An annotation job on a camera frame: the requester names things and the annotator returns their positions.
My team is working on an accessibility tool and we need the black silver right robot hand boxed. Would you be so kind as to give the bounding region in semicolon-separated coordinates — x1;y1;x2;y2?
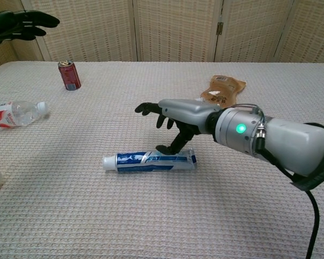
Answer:
134;98;222;155

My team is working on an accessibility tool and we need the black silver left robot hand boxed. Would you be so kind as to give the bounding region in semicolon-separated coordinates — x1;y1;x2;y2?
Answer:
0;10;60;48

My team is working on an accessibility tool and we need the blue white toothpaste tube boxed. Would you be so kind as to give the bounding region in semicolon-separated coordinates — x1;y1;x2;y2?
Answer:
102;147;198;173

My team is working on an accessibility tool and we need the brown spout pouch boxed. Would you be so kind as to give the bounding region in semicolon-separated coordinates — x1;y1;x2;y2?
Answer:
199;74;247;109

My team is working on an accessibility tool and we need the red soda can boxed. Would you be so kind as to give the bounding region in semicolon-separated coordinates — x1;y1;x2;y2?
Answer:
57;60;82;91

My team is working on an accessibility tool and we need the woven folding screen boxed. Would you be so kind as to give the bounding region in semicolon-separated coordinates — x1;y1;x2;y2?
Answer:
0;0;324;68

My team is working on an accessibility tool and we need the clear plastic water bottle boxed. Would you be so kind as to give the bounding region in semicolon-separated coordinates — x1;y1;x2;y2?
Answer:
0;100;49;133

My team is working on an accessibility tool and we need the beige woven tablecloth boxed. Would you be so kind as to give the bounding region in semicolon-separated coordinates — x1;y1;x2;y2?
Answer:
0;60;324;259

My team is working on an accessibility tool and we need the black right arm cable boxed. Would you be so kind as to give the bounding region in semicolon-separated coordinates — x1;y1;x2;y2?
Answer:
255;133;321;259

